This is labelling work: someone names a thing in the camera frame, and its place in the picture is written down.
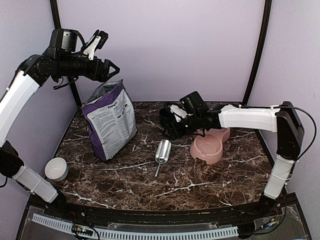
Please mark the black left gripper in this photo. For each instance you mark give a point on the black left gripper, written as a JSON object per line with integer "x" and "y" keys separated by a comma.
{"x": 102, "y": 76}

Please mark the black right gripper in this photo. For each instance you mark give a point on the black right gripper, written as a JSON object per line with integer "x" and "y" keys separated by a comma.
{"x": 173, "y": 129}

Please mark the metal food scoop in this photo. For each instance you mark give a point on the metal food scoop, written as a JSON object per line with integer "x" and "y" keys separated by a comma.
{"x": 162, "y": 154}

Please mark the pink double pet bowl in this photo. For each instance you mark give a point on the pink double pet bowl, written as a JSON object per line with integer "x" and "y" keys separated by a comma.
{"x": 210, "y": 147}

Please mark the purple pet food bag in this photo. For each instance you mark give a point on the purple pet food bag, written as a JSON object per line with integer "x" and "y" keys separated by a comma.
{"x": 110, "y": 115}

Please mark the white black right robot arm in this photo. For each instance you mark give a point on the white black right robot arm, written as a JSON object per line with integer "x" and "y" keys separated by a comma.
{"x": 192, "y": 116}

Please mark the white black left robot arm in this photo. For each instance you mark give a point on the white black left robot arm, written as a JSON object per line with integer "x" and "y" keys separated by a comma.
{"x": 68, "y": 55}

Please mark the dark green mug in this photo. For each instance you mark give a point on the dark green mug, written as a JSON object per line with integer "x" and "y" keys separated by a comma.
{"x": 166, "y": 119}

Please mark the white grey round bowl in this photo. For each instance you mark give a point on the white grey round bowl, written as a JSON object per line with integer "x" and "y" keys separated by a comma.
{"x": 56, "y": 169}

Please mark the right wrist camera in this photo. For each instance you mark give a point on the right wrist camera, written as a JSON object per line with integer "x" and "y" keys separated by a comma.
{"x": 178, "y": 112}

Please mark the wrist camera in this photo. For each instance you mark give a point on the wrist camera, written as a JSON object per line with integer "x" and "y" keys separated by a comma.
{"x": 96, "y": 42}
{"x": 178, "y": 112}

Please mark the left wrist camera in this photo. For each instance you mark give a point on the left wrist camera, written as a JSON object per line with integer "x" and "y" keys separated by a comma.
{"x": 96, "y": 42}

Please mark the grey slotted cable duct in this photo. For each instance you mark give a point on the grey slotted cable duct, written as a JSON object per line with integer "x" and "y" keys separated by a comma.
{"x": 119, "y": 231}

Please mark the black front frame rail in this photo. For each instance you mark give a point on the black front frame rail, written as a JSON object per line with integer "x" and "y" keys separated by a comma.
{"x": 229, "y": 215}

